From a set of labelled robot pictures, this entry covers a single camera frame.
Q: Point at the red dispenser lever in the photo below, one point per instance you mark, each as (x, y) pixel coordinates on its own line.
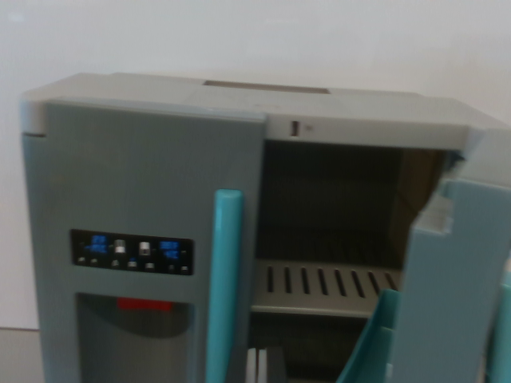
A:
(144, 304)

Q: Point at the grey toy fridge body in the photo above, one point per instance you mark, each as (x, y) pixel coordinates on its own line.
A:
(359, 119)

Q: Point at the black control panel sticker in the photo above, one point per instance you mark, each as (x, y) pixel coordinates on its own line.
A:
(131, 252)

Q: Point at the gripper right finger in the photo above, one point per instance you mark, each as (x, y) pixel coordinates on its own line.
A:
(273, 367)

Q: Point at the grey door with control panel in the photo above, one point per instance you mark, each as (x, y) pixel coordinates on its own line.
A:
(139, 167)

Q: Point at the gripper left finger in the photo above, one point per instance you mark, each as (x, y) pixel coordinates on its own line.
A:
(252, 367)

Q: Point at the grey slotted fridge shelf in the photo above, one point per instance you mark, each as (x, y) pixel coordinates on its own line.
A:
(319, 297)

